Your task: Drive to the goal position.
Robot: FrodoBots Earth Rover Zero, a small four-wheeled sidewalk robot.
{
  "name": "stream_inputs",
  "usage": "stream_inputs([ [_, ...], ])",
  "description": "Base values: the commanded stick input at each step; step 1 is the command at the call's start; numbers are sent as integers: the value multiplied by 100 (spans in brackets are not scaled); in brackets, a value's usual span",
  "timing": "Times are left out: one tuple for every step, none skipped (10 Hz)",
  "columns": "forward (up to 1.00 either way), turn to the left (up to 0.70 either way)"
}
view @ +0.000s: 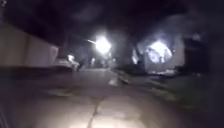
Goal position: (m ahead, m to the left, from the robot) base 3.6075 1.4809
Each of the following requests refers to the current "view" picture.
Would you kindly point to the street lamp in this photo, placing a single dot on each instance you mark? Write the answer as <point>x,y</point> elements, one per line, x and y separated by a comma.
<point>102,45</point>

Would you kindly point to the cracked concrete road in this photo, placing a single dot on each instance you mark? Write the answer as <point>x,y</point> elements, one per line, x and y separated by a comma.
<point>100,106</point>

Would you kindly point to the pale wall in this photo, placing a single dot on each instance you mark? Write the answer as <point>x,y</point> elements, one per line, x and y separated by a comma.
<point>26,50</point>

